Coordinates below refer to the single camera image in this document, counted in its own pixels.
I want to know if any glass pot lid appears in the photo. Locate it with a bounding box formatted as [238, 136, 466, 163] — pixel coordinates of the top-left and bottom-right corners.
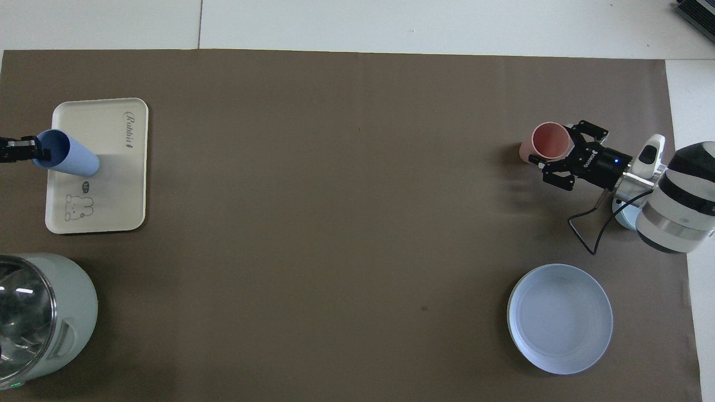
[0, 256, 58, 381]

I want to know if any pink plastic cup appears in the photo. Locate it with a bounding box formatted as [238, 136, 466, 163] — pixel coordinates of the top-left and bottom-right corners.
[519, 122, 574, 163]

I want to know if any blue ribbed plastic cup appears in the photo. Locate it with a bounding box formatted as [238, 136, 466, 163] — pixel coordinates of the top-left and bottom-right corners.
[32, 129, 100, 178]

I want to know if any brown paper table mat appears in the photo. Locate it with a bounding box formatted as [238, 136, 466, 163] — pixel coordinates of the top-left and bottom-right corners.
[0, 49, 703, 402]

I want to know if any light blue small bowl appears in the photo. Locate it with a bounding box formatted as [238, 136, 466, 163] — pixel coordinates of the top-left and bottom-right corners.
[612, 197, 641, 231]

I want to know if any pale blue round plate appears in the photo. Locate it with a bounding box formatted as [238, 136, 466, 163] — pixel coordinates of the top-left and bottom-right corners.
[507, 264, 614, 375]

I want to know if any cream rabbit print tray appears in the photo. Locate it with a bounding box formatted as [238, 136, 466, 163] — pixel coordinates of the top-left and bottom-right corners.
[45, 98, 149, 235]

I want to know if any mint green electric pot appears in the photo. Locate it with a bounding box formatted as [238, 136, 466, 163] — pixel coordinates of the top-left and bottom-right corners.
[0, 253, 99, 390]

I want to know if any grey ribbed device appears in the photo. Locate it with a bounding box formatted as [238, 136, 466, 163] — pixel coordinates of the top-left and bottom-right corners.
[674, 0, 715, 43]

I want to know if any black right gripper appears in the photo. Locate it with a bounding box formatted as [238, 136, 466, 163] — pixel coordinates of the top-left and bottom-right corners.
[527, 119, 633, 192]

